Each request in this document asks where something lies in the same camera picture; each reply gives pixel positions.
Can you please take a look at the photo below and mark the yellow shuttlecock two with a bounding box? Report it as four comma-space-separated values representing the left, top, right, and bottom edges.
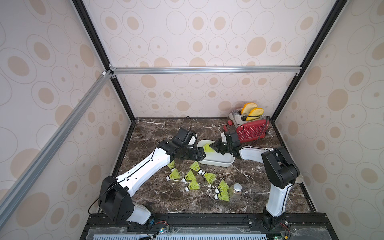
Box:
203, 144, 216, 154

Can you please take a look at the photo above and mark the yellow shuttlecock nine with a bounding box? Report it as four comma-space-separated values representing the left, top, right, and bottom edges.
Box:
167, 160, 176, 172

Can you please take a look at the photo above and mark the yellow shuttlecock three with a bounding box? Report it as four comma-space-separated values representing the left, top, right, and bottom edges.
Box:
166, 168, 181, 181

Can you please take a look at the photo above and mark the yellow shuttlecock four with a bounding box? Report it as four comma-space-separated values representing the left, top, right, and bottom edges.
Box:
185, 180, 200, 192

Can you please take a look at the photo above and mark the yellow shuttlecock eight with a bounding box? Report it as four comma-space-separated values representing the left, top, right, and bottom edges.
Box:
215, 180, 230, 194

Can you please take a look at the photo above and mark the yellow shuttlecock one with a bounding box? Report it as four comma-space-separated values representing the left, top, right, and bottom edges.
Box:
214, 191, 230, 202

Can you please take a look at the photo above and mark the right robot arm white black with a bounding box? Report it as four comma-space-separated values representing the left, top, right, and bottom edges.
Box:
203, 132, 300, 230

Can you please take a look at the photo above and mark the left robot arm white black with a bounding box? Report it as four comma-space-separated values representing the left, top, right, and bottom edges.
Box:
98, 128, 206, 225

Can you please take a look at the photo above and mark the white plastic storage box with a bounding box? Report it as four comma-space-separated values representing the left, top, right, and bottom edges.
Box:
200, 151, 235, 168

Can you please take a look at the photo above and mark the yellow shuttlecock six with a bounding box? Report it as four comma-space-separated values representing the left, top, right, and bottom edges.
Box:
190, 161, 203, 175

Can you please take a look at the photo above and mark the yellow shuttlecock five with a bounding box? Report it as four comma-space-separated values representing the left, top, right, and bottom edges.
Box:
182, 170, 196, 183

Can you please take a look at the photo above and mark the red toaster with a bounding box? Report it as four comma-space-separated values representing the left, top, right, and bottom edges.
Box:
228, 110, 270, 143

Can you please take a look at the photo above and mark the yellow shuttlecock seven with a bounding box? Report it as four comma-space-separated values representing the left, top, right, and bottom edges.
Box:
202, 172, 216, 185

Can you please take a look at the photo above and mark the yellow bread slice rear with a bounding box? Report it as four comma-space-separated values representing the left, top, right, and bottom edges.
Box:
240, 103, 258, 115

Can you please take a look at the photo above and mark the yellow bread slice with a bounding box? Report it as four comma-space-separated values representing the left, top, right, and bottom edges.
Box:
240, 103, 258, 115
246, 108, 264, 122

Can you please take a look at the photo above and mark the yellow bread slice front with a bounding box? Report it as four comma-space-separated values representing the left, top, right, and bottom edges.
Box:
246, 108, 264, 122

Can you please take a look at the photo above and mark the glass spice jar silver lid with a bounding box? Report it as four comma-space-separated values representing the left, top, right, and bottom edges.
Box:
228, 183, 243, 203

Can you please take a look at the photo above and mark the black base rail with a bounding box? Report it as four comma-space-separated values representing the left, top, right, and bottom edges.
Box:
80, 213, 338, 240

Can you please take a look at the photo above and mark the aluminium frame bar rear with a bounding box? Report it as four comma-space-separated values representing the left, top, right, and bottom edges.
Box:
112, 66, 302, 75

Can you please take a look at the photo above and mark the aluminium frame bar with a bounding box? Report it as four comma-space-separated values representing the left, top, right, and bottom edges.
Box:
112, 66, 302, 75
1, 70, 113, 228

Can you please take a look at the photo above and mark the aluminium frame bar left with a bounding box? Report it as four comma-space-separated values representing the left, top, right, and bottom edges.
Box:
1, 70, 113, 228

